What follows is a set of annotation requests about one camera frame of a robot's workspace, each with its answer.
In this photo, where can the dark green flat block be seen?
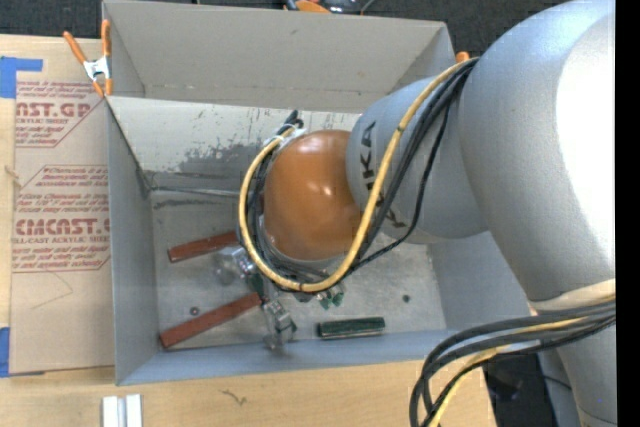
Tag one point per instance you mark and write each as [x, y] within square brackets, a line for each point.
[351, 328]

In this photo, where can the red-brown flat block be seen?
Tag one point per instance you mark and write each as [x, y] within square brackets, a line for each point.
[205, 322]
[200, 247]

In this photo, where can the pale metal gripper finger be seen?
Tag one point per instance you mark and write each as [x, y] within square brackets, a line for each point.
[235, 264]
[278, 321]

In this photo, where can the grey metal bin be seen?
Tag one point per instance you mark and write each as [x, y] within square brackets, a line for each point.
[210, 65]

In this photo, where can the brown cardboard board red print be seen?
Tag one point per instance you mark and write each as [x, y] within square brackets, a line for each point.
[60, 295]

